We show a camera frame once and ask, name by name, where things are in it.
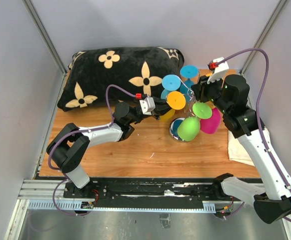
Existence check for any blue plastic goblet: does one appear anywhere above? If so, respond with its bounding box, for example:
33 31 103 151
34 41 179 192
180 65 200 88
160 74 181 99

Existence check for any white folded cloth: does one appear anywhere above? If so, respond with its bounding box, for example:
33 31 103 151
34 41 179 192
227 127 271 168

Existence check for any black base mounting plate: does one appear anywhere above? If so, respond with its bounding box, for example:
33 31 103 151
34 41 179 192
62 177 239 210

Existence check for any right aluminium frame post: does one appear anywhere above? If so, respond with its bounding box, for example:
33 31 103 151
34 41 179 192
239 0 290 75

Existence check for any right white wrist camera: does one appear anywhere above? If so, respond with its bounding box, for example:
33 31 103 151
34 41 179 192
207 57 229 84

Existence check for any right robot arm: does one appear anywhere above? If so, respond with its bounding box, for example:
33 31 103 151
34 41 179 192
191 74 291 224

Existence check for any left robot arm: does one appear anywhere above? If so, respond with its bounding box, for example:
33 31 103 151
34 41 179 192
46 97 172 198

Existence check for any magenta plastic goblet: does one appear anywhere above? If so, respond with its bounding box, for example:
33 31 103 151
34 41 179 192
200 107 222 135

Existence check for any aluminium frame post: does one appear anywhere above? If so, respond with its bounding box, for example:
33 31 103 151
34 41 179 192
239 0 290 75
22 0 66 75

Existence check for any black floral plush pillow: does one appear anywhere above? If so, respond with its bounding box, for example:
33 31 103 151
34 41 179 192
57 46 185 112

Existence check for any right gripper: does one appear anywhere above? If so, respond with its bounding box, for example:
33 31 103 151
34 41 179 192
191 72 230 114

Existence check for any left aluminium frame post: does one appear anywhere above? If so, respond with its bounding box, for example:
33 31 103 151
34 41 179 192
22 0 66 75

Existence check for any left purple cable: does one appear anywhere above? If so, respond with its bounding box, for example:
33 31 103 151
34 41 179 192
47 84 143 231

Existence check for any chrome wine glass rack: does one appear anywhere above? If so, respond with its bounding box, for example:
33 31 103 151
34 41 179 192
169 69 211 143

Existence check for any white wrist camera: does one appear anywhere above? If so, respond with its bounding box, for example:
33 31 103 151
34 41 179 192
207 57 229 84
136 94 156 116

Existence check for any green plastic goblet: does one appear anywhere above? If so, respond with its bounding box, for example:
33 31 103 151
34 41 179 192
177 101 212 142

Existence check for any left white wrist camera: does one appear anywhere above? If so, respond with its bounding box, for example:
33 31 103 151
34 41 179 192
136 94 156 116

